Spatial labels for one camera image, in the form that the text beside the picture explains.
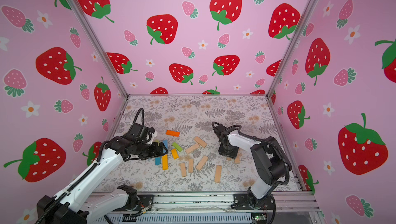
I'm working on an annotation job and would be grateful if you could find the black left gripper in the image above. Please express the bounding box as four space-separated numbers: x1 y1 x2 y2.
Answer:
136 141 170 159

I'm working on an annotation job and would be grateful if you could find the natural wooden block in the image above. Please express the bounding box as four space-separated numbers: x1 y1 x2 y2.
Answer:
196 156 208 170
188 159 194 173
185 143 200 154
194 136 207 148
234 153 241 164
179 163 187 178
214 165 222 183

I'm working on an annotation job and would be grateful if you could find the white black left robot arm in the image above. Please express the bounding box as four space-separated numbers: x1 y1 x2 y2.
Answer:
36 136 169 224

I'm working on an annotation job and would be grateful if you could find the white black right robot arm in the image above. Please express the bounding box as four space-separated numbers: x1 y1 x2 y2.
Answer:
215 130 292 209

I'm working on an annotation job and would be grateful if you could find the light blue wooden block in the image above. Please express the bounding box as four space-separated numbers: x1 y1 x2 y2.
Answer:
163 140 168 149

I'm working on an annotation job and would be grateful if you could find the long yellow wooden block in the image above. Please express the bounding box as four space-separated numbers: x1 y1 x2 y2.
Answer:
161 154 169 170

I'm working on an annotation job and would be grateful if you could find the teal wooden block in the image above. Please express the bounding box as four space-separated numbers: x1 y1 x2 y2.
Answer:
155 157 161 165

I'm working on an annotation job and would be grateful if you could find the short yellow wooden block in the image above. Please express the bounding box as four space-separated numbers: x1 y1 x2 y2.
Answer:
171 149 179 160

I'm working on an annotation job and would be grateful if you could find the green wooden block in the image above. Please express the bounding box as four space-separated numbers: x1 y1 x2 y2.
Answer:
172 142 183 152

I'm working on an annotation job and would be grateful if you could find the orange wooden block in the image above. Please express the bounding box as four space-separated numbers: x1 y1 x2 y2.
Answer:
166 130 180 137

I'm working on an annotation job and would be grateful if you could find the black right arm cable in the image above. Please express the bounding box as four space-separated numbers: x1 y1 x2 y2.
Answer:
211 121 293 187

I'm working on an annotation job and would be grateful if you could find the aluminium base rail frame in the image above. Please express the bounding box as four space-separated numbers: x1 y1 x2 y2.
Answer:
61 189 325 224

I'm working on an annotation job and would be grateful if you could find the aluminium corner post right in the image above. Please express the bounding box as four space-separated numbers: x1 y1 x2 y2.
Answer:
266 0 319 100

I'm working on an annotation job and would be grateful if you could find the aluminium corner post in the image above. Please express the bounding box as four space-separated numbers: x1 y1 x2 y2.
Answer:
67 0 129 99
266 0 319 100

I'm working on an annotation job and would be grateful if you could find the aluminium corner post left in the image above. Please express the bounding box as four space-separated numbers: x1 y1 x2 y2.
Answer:
67 0 129 99

